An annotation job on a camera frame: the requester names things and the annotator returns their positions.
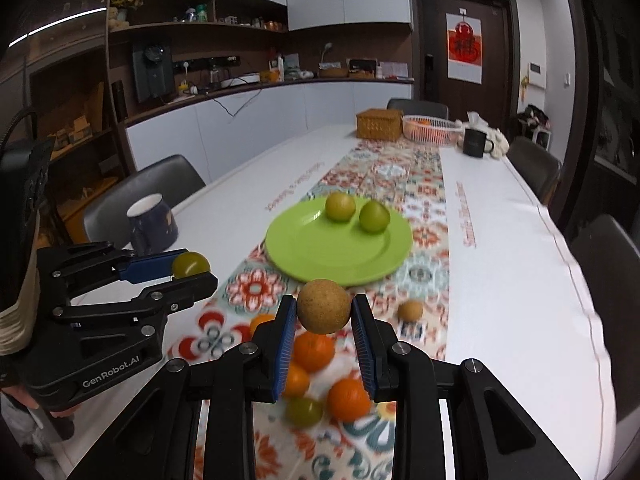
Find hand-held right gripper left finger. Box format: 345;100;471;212
67;295;301;480

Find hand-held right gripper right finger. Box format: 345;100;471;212
350;296;583;480

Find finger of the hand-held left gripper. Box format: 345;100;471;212
52;272;220;325
36;241;192;307

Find small green fruit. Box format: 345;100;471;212
285;396;324;428
171;251;211;278

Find small brown round fruit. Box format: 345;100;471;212
397;300;424;323
297;279;352;335

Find green plate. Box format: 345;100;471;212
265;196;414;285

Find person's left forearm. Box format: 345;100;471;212
0;137;57;361

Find person's left hand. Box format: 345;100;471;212
2;384;77;417

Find dark blue mug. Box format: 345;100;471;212
126;193;180;256

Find grey dining chair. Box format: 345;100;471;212
82;154;207;251
505;136;563;206
570;214;640;361
386;98;450;121

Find large green apple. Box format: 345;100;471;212
325;191;357;222
359;200;391;233

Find black thermos bottle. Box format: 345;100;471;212
112;81;127;122

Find patterned table runner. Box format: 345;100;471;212
160;137;453;480

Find white lower cabinets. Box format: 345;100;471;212
125;80;415;183

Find woven wicker box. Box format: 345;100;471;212
356;108;404;141

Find dark green mug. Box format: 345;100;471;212
461;127;495;157

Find white crumpled bag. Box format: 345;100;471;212
467;111;511;161

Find dark bag on white stool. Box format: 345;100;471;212
515;104;553;150

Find dark brown door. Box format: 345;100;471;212
410;0;517;133

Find black wall appliance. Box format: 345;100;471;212
132;42;173;103

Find white wire basket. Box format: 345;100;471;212
402;115;466;147

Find red and white wall poster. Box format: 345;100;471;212
446;12;483;85

